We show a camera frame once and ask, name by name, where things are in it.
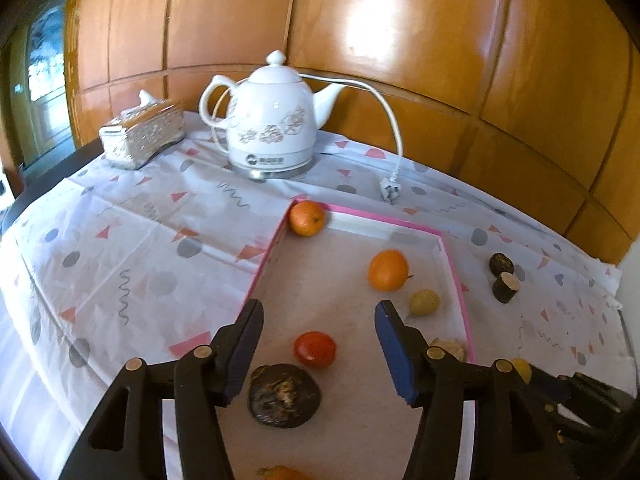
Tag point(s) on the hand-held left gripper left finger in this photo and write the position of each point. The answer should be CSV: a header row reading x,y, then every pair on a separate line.
x,y
245,350

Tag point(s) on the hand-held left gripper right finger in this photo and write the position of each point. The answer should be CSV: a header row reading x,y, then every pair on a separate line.
x,y
395,355

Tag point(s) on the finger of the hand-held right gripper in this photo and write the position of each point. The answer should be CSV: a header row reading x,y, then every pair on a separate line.
x,y
550,385

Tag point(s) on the small yellow rough longan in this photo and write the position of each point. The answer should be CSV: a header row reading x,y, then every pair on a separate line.
x,y
524,370

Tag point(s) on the large dark sugarcane piece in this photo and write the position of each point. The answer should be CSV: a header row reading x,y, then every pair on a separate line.
x,y
450,347

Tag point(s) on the large dark water chestnut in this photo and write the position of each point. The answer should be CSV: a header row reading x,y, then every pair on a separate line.
x,y
284,395

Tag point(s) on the small tan longan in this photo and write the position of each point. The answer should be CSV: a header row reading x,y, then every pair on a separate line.
x,y
425,302

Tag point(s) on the red tomato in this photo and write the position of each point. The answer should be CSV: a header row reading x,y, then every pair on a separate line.
x,y
314,350

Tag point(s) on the orange with stem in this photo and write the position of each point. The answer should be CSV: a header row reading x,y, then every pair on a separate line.
x,y
387,271

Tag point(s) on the pink shallow tray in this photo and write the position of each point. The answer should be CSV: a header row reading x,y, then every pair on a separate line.
x,y
340,280

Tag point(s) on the small orange kumquat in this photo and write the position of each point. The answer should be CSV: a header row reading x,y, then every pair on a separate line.
x,y
285,474

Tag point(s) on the large round orange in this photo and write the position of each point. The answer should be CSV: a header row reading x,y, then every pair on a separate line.
x,y
306,218

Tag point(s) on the small dark sugarcane piece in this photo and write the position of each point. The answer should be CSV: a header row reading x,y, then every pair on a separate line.
x,y
506,288

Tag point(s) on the small dark water chestnut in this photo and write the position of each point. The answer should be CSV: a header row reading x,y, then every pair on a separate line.
x,y
501,263

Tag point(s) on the white patterned tablecloth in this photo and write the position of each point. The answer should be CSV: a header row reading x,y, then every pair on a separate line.
x,y
150,240

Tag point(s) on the white ceramic electric kettle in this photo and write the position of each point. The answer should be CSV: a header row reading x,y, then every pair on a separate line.
x,y
270,120

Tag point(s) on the silver ornate tissue box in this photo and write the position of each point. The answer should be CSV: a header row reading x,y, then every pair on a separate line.
x,y
145,132

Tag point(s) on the white tissue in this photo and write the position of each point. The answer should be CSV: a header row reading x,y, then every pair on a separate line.
x,y
146,97

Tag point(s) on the glass door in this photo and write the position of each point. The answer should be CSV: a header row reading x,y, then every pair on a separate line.
x,y
45,60

